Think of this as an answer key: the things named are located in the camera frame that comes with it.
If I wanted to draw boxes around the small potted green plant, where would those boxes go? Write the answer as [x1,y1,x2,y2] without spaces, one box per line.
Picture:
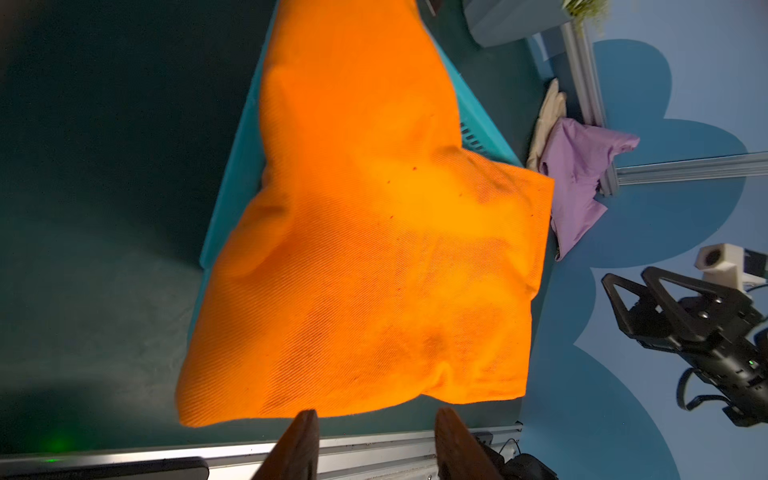
[462,0,611,48]

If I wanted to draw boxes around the cream glove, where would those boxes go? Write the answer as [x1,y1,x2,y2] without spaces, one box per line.
[526,78,567,171]

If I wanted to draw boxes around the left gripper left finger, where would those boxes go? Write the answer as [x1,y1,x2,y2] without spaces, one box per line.
[252,410,320,480]

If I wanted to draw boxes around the teal plastic basket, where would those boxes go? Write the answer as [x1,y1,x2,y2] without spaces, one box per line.
[187,1,531,339]

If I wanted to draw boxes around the purple garment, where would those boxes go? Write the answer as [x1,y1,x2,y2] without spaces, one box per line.
[538,118,640,261]

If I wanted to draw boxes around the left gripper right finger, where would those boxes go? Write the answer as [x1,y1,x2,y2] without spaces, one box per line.
[434,407,502,480]

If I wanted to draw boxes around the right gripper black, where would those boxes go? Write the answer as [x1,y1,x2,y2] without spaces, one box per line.
[601,267,767,427]

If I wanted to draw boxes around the aluminium front rail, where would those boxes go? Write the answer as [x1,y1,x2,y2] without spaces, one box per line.
[0,422,523,480]

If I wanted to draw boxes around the aluminium back frame bar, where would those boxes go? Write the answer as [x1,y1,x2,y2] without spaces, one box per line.
[561,22,767,195]

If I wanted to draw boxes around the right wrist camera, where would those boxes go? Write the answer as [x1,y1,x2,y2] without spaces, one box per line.
[695,243,767,292]

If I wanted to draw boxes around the orange pants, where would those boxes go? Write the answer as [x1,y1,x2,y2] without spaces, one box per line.
[176,1,554,427]

